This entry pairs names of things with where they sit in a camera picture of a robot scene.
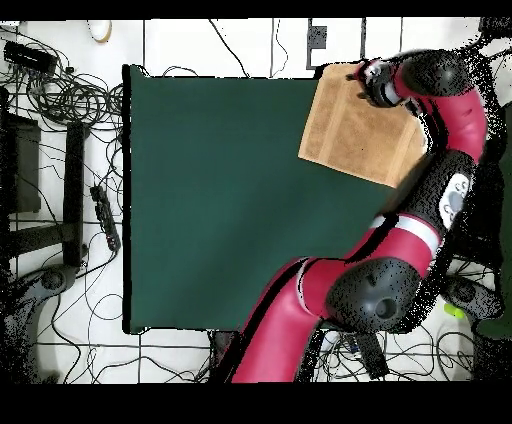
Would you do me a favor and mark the tan terry towel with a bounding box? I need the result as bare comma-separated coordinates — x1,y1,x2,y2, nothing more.
297,62,428,189

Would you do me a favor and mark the black flat panel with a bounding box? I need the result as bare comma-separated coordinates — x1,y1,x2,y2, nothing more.
0,113,42,215

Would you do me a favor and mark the dark green table cloth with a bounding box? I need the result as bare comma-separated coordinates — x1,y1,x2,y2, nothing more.
121,63,419,335

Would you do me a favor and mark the dark green sheet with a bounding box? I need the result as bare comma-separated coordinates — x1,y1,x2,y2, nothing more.
474,101,512,340

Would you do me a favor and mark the black tripod base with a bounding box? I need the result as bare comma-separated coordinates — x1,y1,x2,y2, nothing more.
15,264,81,305
441,274,505,321

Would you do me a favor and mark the yellow-green ball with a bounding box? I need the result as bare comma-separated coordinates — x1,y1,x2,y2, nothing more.
442,302,467,320

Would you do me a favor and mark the white tape roll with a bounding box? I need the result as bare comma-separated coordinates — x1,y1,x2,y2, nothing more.
87,19,113,44

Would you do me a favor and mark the black power box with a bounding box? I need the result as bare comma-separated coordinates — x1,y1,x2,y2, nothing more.
353,330,390,380

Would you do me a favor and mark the black power strip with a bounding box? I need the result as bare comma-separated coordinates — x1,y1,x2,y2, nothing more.
89,184,122,252

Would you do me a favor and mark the black stand beam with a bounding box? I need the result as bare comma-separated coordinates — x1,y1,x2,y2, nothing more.
62,121,86,268

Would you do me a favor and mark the black box device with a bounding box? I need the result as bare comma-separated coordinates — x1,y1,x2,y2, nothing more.
2,40,59,76

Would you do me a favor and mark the grey square frame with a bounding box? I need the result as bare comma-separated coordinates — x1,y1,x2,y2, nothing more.
306,17,367,72

